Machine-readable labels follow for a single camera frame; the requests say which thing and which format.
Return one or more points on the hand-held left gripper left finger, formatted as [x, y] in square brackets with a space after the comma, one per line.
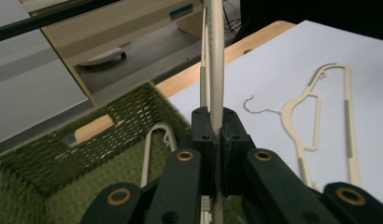
[205, 149]

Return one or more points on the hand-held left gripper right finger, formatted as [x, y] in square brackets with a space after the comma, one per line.
[233, 149]

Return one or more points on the beige clothes hanger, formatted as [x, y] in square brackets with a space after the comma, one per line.
[354, 171]
[216, 62]
[148, 155]

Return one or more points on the green woven basket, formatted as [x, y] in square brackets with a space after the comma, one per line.
[87, 186]

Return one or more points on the grey wheeled base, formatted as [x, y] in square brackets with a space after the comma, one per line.
[102, 57]

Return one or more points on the light wooden cabinet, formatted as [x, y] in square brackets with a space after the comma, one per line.
[118, 25]

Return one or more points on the black curtain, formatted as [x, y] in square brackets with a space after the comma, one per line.
[304, 12]

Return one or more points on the white cabinet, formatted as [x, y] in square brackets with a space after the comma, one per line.
[24, 93]

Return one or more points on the black metal crossbar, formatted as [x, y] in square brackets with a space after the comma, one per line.
[40, 21]

